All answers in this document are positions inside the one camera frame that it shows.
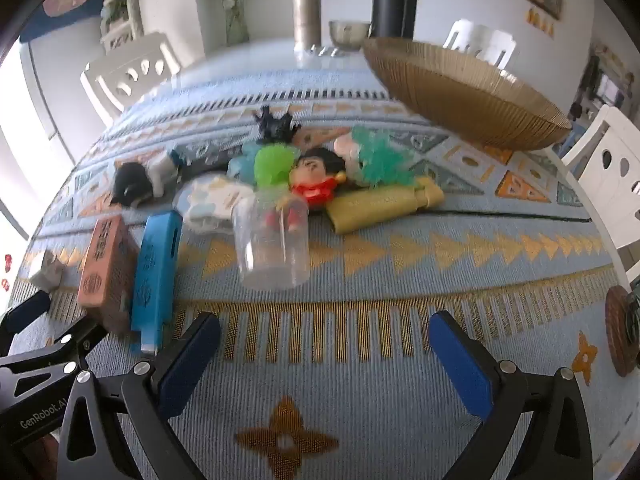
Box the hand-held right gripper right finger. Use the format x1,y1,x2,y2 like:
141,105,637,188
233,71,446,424
429,310,595,480

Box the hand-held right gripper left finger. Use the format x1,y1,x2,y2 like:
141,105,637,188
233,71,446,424
56,311,222,480

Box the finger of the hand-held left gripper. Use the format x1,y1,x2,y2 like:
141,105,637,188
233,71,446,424
0,320,109,411
0,290,52,348

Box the blue slim box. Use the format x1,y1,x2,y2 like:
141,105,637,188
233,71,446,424
130,211,183,356

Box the clear correction tape dispenser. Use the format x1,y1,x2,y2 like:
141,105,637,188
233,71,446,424
172,176,256,235

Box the yellow tube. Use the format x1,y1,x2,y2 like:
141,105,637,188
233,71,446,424
327,180,446,235

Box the teal spiky toy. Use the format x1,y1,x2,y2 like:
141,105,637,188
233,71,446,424
350,127,416,192

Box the red robed figurine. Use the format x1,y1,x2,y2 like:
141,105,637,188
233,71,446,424
290,147,347,209

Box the black dragon toy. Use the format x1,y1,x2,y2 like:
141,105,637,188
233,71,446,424
253,106,302,145

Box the golden ribbed bowl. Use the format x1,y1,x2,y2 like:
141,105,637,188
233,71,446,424
361,36,572,151

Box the small grey block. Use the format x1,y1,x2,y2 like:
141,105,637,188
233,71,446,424
28,249,66,291

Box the pink box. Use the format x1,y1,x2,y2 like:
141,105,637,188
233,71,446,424
77,216,141,337

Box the blue patterned tablecloth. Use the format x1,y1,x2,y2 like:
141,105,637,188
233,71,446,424
10,62,631,480

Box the clear plastic cup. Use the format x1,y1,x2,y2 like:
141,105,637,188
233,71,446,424
232,192,311,290

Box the round woven coaster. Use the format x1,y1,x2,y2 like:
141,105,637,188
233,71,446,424
605,285,640,378

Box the black and white toy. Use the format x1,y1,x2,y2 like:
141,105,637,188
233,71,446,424
111,149,182,207

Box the green spiky toy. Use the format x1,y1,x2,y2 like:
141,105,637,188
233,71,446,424
254,145,296,196

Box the white refrigerator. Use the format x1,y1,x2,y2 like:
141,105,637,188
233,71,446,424
22,15,123,161

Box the white chair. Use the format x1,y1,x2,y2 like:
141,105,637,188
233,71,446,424
442,19,517,68
560,105,640,286
81,32,182,126

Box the white planter with blue flowers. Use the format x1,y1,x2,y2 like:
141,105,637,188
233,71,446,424
100,0,144,53

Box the blue cloth with orange oval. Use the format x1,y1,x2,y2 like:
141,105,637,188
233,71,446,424
19,0,112,43

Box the cluttered shelf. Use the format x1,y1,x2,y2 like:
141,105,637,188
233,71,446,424
570,42,637,121

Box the small metal bowl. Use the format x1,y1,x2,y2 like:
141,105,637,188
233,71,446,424
328,20,372,53

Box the glass vase with flowers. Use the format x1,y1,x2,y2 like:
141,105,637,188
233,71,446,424
197,0,265,45

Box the black round pillar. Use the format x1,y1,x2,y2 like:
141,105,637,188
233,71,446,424
371,0,420,41

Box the silver metal canister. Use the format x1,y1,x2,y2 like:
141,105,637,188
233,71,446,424
291,0,322,50

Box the yellow wall decals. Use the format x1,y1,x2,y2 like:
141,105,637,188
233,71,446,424
525,7,556,38

